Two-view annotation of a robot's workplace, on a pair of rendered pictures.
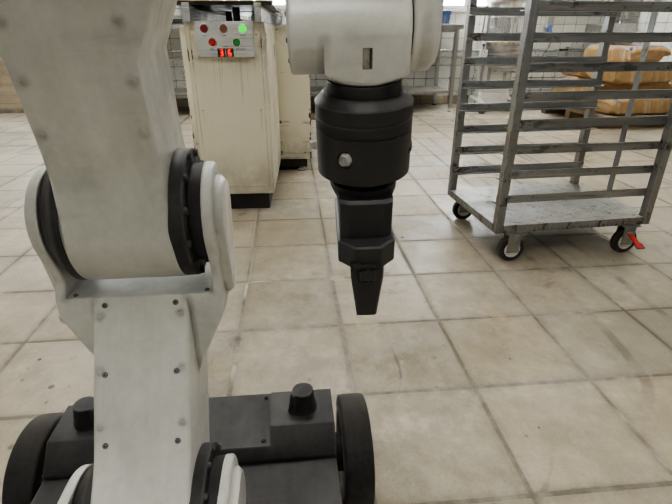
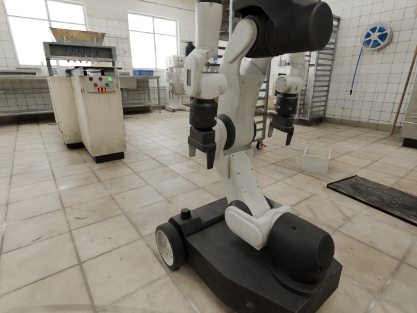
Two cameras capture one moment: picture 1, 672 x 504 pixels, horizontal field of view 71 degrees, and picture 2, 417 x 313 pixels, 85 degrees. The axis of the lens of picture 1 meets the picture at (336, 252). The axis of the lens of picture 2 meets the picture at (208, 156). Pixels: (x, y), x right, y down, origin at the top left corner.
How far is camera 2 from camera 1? 0.83 m
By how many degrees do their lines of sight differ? 30
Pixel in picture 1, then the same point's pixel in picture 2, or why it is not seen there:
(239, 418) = (224, 204)
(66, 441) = (186, 223)
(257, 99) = (116, 109)
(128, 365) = (242, 170)
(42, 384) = (104, 239)
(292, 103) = not seen: hidden behind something
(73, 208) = (238, 126)
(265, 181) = (122, 146)
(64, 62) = (249, 90)
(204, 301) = (250, 151)
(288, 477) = not seen: hidden behind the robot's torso
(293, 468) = not seen: hidden behind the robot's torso
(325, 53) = (291, 87)
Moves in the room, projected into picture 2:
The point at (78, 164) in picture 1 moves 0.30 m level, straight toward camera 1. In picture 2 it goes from (241, 115) to (332, 122)
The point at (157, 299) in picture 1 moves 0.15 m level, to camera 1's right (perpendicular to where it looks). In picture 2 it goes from (242, 152) to (268, 146)
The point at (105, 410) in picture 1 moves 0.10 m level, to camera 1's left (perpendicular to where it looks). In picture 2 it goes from (241, 182) to (221, 189)
